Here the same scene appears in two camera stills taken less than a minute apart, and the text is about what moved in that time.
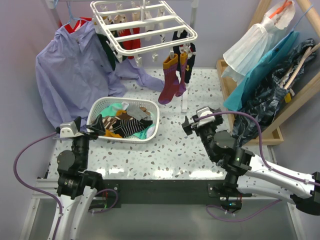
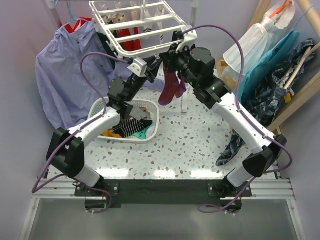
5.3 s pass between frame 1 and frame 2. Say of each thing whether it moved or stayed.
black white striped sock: stayed
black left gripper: moved
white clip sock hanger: stayed
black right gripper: moved
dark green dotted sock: stayed
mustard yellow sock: stayed
